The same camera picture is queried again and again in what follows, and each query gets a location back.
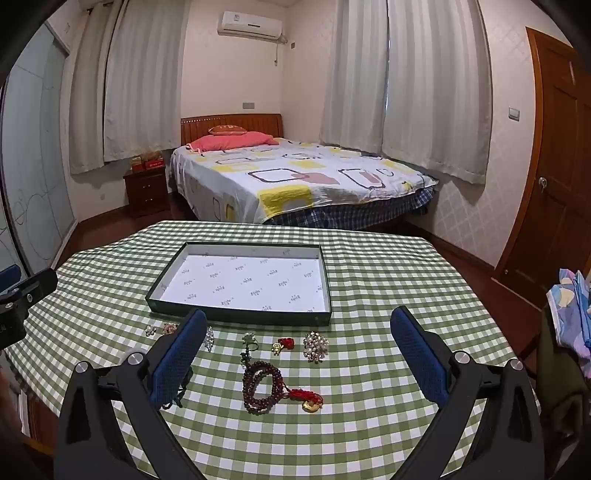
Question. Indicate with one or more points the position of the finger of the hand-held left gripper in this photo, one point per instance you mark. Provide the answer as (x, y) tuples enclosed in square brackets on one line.
[(7, 279), (39, 282)]

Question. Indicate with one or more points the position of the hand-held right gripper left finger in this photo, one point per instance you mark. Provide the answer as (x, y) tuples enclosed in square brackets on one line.
[(178, 364)]

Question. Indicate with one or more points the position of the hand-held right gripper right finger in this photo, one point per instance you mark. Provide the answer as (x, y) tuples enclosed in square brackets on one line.
[(420, 360)]

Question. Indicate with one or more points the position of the pearl flower brooch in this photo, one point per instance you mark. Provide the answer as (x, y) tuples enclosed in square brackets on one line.
[(148, 330)]

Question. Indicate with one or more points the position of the pearl cluster brooch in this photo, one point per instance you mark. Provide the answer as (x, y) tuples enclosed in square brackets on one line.
[(315, 346)]

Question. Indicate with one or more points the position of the green shallow box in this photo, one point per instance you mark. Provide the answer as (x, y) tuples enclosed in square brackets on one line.
[(249, 277)]

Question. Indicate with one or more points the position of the silver crystal bar brooch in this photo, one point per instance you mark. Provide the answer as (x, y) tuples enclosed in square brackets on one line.
[(209, 339)]

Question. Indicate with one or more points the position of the green checkered tablecloth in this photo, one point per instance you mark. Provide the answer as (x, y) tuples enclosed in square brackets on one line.
[(369, 286)]

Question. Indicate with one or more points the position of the small red knot gold charm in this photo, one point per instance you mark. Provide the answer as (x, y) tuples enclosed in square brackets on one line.
[(281, 346)]

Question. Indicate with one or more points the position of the red tassel gold coin pendant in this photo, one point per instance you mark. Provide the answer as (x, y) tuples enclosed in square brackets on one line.
[(309, 399)]

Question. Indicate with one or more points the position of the frosted glass wardrobe door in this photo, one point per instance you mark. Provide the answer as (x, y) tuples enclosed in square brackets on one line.
[(32, 161)]

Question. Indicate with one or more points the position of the dark wooden nightstand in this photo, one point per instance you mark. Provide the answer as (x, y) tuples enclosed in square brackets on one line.
[(145, 191)]

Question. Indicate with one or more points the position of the dark green cloth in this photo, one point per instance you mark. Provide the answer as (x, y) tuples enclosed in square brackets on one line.
[(561, 392)]

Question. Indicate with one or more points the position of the colourful patterned cloth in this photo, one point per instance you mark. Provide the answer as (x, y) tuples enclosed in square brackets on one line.
[(570, 304)]

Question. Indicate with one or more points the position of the red box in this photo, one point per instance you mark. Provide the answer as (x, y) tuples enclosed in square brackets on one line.
[(153, 164)]

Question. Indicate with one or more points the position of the white curtain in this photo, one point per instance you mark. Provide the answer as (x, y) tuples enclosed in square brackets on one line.
[(438, 92), (353, 78), (147, 83), (87, 101)]

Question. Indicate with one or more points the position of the metal door lock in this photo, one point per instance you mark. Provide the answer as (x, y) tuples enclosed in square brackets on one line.
[(544, 182)]

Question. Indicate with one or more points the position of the bed with patterned sheet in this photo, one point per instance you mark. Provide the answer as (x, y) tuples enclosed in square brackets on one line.
[(300, 175)]

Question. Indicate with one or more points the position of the wooden headboard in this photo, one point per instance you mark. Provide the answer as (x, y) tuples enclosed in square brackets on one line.
[(198, 127)]

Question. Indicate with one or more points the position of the pink pillow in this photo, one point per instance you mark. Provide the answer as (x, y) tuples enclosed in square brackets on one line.
[(231, 141)]

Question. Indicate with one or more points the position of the red orange cushion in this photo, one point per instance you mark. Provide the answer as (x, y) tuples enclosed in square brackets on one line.
[(228, 129)]

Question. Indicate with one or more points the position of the wooden door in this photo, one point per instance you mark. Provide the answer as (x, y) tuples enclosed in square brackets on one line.
[(558, 161)]

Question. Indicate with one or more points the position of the white air conditioner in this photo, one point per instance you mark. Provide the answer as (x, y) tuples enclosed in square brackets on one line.
[(251, 23)]

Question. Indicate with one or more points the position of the wall light switch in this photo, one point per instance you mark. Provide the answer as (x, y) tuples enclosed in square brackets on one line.
[(514, 113)]

